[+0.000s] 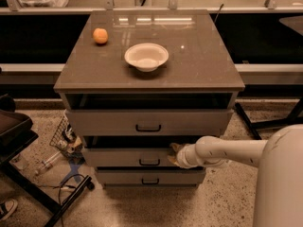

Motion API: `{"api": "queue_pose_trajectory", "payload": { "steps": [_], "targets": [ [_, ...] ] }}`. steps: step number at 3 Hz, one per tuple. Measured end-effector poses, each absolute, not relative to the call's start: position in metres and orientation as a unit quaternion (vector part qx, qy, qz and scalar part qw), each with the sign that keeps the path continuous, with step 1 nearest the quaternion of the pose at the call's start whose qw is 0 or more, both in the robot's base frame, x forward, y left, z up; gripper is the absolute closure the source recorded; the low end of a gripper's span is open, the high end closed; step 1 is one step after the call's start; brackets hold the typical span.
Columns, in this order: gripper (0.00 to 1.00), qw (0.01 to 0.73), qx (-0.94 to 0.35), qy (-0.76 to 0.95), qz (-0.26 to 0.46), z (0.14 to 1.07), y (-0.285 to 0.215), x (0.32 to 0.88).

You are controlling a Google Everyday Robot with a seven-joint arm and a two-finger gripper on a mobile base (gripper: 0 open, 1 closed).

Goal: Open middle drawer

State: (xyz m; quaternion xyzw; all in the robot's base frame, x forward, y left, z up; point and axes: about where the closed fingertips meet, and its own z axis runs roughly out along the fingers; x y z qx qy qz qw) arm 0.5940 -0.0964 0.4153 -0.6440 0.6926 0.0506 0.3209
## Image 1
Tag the grey drawer cabinet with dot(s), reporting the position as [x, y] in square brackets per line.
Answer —
[138, 81]

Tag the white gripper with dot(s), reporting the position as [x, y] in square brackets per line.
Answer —
[182, 157]

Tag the wire basket with clutter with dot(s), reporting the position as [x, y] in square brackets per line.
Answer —
[66, 141]

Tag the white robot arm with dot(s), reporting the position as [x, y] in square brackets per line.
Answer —
[279, 160]

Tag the grey drawer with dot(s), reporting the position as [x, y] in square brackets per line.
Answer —
[127, 157]
[150, 177]
[148, 122]

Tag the clear plastic bottle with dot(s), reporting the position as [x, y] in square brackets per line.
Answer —
[45, 165]

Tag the dark tray on left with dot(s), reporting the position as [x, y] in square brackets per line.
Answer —
[12, 125]

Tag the black table stand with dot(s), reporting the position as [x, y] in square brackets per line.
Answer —
[57, 209]
[294, 117]

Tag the white paper bowl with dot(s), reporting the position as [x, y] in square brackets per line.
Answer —
[146, 57]

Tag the black table stand left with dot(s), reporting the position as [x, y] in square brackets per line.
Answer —
[57, 209]

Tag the grey bottom drawer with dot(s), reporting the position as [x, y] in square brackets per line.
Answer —
[150, 177]

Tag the orange fruit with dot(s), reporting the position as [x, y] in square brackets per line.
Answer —
[100, 36]

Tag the black and white sneaker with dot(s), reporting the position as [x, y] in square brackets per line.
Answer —
[7, 208]

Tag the black table stand right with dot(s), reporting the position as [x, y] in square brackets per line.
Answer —
[294, 117]

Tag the grey top drawer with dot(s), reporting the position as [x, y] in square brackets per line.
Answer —
[148, 122]

